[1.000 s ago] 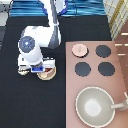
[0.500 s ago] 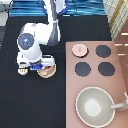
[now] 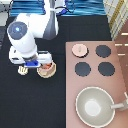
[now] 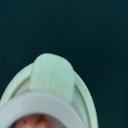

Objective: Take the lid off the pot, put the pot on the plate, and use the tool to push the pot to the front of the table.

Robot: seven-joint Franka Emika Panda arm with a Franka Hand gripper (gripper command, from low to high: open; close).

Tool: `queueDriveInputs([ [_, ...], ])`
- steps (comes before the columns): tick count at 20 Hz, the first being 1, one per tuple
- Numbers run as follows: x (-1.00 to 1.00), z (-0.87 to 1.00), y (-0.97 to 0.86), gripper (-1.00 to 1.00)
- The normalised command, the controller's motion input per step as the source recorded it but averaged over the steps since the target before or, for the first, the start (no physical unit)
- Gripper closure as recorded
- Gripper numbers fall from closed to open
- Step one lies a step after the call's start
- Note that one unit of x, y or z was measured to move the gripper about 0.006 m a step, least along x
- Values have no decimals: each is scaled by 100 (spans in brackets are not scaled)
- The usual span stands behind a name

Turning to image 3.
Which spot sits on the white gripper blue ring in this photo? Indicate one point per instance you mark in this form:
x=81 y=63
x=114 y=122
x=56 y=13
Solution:
x=35 y=61

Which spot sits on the cream pot with pink food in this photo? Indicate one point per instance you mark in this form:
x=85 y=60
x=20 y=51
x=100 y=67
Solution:
x=43 y=68

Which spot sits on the cream round plate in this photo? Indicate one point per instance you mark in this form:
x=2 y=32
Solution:
x=50 y=72

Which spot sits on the cream slotted spatula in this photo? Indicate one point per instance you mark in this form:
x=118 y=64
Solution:
x=22 y=70

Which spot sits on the pink pot lid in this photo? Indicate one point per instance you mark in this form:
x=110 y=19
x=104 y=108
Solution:
x=79 y=50

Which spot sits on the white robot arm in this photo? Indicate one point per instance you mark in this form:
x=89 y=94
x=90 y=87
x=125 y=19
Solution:
x=23 y=31

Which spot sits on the black burner front left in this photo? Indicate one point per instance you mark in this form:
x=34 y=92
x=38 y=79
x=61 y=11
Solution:
x=82 y=69

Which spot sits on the black burner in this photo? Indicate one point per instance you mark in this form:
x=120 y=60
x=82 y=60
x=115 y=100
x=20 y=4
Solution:
x=106 y=69
x=103 y=51
x=82 y=69

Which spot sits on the pink stove board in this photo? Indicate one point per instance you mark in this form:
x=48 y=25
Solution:
x=114 y=84

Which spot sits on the black burner back right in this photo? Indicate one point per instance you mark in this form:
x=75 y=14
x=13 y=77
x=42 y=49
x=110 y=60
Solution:
x=103 y=51

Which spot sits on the black burner front right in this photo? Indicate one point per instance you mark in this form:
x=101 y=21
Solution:
x=106 y=69

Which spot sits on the grey frying pan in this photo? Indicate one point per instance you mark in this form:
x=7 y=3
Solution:
x=96 y=108

